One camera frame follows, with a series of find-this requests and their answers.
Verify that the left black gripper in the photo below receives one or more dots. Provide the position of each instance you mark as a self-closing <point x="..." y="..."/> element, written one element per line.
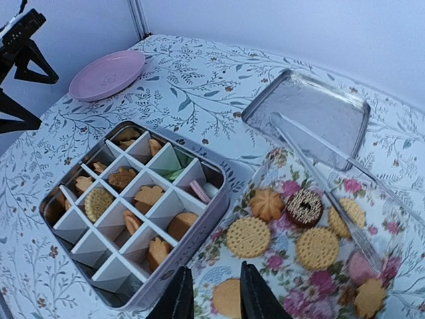
<point x="12" y="55"/>

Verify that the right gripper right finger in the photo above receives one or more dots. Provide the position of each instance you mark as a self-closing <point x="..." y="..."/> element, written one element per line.
<point x="256" y="298"/>

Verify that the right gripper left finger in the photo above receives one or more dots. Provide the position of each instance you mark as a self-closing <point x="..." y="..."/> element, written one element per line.
<point x="177" y="302"/>

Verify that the pink divided cookie tin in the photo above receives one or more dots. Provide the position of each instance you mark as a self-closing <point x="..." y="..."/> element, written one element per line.
<point x="111" y="261"/>

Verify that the pink sandwich cookie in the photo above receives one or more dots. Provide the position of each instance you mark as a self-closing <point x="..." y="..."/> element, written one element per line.
<point x="359" y="269"/>

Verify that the pink round cookie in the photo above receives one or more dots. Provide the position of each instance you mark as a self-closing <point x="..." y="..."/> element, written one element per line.
<point x="204" y="192"/>

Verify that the orange swirl cookie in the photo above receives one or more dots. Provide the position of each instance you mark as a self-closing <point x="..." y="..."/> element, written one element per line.
<point x="99" y="167"/>

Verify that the yellow sandwich biscuit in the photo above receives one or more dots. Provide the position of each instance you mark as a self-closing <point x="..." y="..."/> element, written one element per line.
<point x="96" y="202"/>

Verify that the metal serving tongs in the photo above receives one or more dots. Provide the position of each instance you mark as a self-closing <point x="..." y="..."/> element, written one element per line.
<point x="374" y="214"/>

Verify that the floral cookie tray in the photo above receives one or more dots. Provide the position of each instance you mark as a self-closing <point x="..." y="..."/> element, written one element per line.
<point x="306" y="269"/>

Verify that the pink plate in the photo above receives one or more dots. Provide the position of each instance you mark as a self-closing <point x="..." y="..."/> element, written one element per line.
<point x="107" y="76"/>

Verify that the chocolate sprinkle donut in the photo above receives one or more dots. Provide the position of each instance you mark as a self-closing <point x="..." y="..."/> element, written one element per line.
<point x="304" y="208"/>

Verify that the silver metal tray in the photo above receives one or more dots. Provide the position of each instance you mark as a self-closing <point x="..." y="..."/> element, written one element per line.
<point x="339" y="117"/>

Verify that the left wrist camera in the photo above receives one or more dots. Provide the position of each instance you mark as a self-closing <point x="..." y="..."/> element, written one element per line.
<point x="20" y="28"/>

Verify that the left aluminium frame post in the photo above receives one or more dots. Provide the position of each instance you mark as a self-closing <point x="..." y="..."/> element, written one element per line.
<point x="139" y="18"/>

